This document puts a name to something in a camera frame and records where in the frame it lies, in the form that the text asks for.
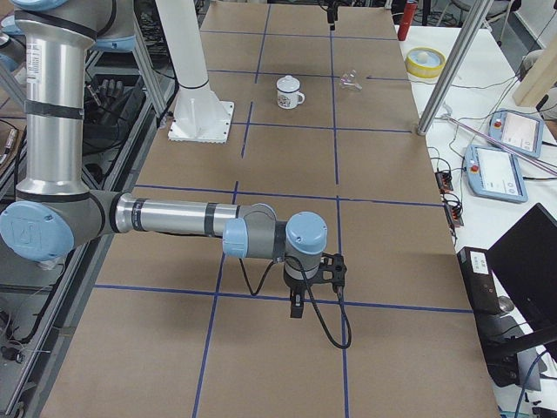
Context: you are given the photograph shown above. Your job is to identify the yellow tape roll with plate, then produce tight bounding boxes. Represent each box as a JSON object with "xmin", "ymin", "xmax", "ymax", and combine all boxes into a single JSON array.
[{"xmin": 405, "ymin": 47, "xmax": 446, "ymax": 79}]

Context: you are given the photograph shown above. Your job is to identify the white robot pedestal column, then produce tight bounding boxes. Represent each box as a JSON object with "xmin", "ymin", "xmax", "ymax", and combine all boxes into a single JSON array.
[{"xmin": 156, "ymin": 0, "xmax": 209, "ymax": 90}]

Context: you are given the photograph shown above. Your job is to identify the red cylinder bottle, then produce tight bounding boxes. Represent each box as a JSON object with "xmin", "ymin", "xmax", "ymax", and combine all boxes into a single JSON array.
[{"xmin": 397, "ymin": 0, "xmax": 418, "ymax": 41}]

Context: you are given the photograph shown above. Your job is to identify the white pedestal base plate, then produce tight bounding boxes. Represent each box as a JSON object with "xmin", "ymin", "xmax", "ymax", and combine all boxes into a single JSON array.
[{"xmin": 168, "ymin": 85, "xmax": 235, "ymax": 144}]

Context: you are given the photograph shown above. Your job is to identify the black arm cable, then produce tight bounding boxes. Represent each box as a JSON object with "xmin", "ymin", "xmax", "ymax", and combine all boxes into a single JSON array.
[{"xmin": 238, "ymin": 254, "xmax": 352, "ymax": 349}]

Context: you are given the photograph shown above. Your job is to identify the near blue teach pendant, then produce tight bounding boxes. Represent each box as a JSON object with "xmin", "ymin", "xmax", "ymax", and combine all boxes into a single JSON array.
[{"xmin": 464, "ymin": 145, "xmax": 528, "ymax": 203}]

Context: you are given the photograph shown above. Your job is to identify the white ceramic lid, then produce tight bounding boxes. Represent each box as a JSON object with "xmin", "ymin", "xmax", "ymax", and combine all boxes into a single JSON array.
[{"xmin": 276, "ymin": 75, "xmax": 300, "ymax": 93}]

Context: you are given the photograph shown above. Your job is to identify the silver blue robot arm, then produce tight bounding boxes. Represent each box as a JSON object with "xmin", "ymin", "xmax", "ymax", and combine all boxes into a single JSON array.
[{"xmin": 1, "ymin": 1, "xmax": 329, "ymax": 318}]

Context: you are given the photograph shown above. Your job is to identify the blue teach pendant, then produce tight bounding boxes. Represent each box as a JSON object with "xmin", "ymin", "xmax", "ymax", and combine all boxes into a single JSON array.
[
  {"xmin": 488, "ymin": 109, "xmax": 545, "ymax": 158},
  {"xmin": 464, "ymin": 145, "xmax": 528, "ymax": 203}
]

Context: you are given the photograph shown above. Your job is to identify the far blue teach pendant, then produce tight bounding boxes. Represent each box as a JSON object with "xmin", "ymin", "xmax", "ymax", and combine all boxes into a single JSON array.
[{"xmin": 488, "ymin": 109, "xmax": 545, "ymax": 158}]

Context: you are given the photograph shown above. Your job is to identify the black desktop computer box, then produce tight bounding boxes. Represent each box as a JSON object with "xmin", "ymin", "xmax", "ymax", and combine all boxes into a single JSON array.
[{"xmin": 458, "ymin": 246, "xmax": 541, "ymax": 391}]

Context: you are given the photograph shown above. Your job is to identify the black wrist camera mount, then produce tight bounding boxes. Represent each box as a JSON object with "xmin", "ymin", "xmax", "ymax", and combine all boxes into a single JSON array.
[{"xmin": 312, "ymin": 253, "xmax": 347, "ymax": 296}]

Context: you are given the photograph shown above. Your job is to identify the aluminium frame post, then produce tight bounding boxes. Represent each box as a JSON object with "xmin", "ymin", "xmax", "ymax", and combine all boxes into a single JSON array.
[{"xmin": 417, "ymin": 0, "xmax": 493, "ymax": 136}]

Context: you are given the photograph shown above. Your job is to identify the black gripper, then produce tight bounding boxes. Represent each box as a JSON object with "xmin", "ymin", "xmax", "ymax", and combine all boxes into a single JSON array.
[
  {"xmin": 285, "ymin": 273, "xmax": 311, "ymax": 319},
  {"xmin": 325, "ymin": 0, "xmax": 338, "ymax": 30}
]

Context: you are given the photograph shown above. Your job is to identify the orange black connector board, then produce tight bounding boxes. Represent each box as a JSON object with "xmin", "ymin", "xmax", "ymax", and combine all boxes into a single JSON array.
[{"xmin": 434, "ymin": 169, "xmax": 453, "ymax": 193}]

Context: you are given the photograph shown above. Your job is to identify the white blue-rimmed enamel cup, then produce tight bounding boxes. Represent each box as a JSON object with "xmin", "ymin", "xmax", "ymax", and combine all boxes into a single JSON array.
[{"xmin": 277, "ymin": 89, "xmax": 305, "ymax": 110}]

